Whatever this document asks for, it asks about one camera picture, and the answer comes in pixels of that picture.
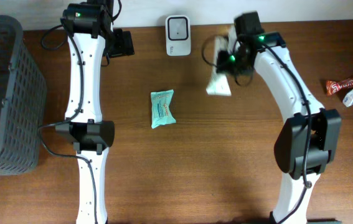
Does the white tube with brown cap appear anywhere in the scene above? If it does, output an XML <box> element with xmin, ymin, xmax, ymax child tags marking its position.
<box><xmin>206</xmin><ymin>36</ymin><xmax>232</xmax><ymax>96</ymax></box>

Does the teal snack packet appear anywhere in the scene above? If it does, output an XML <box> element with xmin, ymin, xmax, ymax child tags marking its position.
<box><xmin>151</xmin><ymin>90</ymin><xmax>176</xmax><ymax>129</ymax></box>

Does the orange-brown chocolate bar wrapper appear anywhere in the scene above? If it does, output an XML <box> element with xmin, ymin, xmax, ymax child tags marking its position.
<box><xmin>326</xmin><ymin>77</ymin><xmax>353</xmax><ymax>96</ymax></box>

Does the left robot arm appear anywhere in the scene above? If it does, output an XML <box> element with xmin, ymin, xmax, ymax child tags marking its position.
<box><xmin>55</xmin><ymin>0</ymin><xmax>134</xmax><ymax>223</ymax></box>

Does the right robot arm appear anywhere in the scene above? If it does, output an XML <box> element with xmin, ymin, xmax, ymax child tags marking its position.
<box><xmin>215</xmin><ymin>11</ymin><xmax>342</xmax><ymax>223</ymax></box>

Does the white barcode scanner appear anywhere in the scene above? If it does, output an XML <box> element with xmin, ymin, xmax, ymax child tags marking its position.
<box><xmin>165</xmin><ymin>15</ymin><xmax>191</xmax><ymax>57</ymax></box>

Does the grey plastic mesh basket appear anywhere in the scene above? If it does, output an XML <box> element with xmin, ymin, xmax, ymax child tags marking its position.
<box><xmin>0</xmin><ymin>16</ymin><xmax>47</xmax><ymax>176</ymax></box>

